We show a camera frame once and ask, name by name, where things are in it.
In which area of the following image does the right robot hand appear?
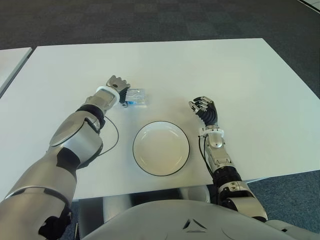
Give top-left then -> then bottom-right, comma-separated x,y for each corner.
188,95 -> 220,130

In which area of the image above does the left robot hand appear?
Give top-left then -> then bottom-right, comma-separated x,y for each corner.
104,74 -> 132,109

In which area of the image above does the clear water bottle blue cap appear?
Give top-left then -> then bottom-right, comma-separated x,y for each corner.
124,87 -> 149,107

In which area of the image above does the white plate black rim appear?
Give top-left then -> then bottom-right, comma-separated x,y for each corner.
132,120 -> 193,177

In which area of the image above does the neighbouring white table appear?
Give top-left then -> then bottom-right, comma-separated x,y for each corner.
0,47 -> 34,98

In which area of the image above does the grey robot torso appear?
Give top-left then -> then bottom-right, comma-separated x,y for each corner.
80,197 -> 320,240

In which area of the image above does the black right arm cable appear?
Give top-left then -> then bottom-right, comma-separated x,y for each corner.
198,134 -> 221,206

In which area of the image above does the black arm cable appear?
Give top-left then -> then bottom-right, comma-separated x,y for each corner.
97,114 -> 120,158
198,134 -> 221,206

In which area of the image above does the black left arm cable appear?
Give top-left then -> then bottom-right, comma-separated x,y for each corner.
97,114 -> 120,158

